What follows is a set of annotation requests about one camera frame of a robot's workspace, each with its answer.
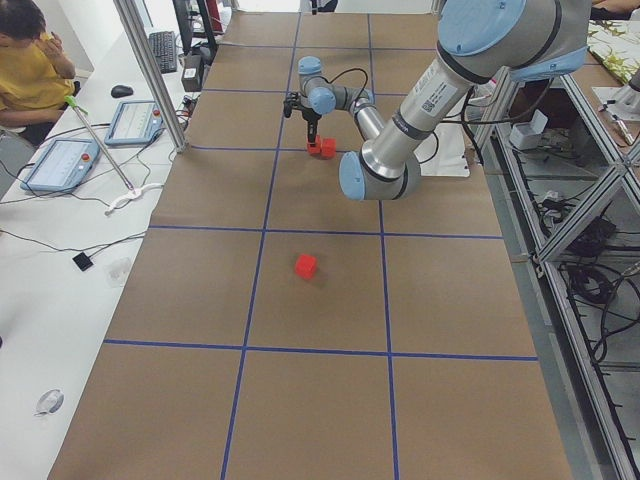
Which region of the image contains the person in yellow shirt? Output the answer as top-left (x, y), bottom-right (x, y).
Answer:
top-left (1, 0), bottom-right (80, 147)

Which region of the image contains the aluminium frame post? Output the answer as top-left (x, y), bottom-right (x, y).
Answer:
top-left (113, 0), bottom-right (187, 153)

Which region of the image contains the black box white label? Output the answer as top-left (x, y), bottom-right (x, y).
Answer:
top-left (181, 54), bottom-right (204, 93)

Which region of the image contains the blue teach pendant far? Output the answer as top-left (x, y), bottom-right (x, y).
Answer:
top-left (104, 100), bottom-right (164, 147)

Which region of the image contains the white pedestal column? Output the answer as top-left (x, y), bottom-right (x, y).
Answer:
top-left (415, 123), bottom-right (470, 178)

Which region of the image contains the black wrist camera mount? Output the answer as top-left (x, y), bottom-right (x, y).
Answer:
top-left (283, 92), bottom-right (303, 118)

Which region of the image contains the black keyboard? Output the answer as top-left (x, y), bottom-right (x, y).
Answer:
top-left (148, 31), bottom-right (178, 74)

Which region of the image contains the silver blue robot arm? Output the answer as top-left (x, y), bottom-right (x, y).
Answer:
top-left (283, 1), bottom-right (591, 201)

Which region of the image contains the black computer mouse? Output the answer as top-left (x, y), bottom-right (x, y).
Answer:
top-left (110, 85), bottom-right (134, 98)

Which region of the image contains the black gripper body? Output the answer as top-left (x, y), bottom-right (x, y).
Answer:
top-left (302, 109), bottom-right (321, 124)

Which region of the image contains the small black square pad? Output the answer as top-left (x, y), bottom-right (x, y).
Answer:
top-left (72, 252), bottom-right (94, 272)

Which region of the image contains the metal grabber stick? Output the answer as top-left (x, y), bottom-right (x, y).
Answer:
top-left (64, 95), bottom-right (163, 216)

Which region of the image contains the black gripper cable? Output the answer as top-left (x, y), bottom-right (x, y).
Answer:
top-left (319, 67), bottom-right (370, 101)

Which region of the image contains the blue teach pendant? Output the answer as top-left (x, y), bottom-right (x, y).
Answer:
top-left (104, 100), bottom-right (164, 147)
top-left (20, 139), bottom-right (100, 193)

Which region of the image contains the blue teach pendant near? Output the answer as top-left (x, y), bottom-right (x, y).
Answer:
top-left (20, 139), bottom-right (100, 193)

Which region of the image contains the red block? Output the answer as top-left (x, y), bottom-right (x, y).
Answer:
top-left (320, 137), bottom-right (336, 159)
top-left (306, 135), bottom-right (322, 156)
top-left (294, 254), bottom-right (318, 280)

